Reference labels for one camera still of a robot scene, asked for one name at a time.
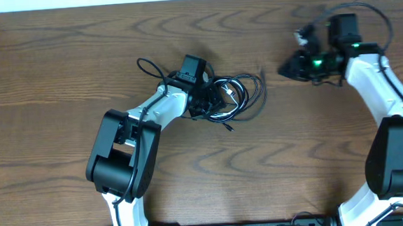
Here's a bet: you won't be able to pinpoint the white usb cable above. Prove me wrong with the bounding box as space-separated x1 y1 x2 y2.
208 75 250 119

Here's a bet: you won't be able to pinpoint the black usb cable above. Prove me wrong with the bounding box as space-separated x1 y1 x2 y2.
178 69 271 135

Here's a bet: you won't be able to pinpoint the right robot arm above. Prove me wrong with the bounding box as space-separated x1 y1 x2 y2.
278 13 403 226

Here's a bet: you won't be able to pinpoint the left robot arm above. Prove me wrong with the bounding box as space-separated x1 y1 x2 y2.
85 55 225 226

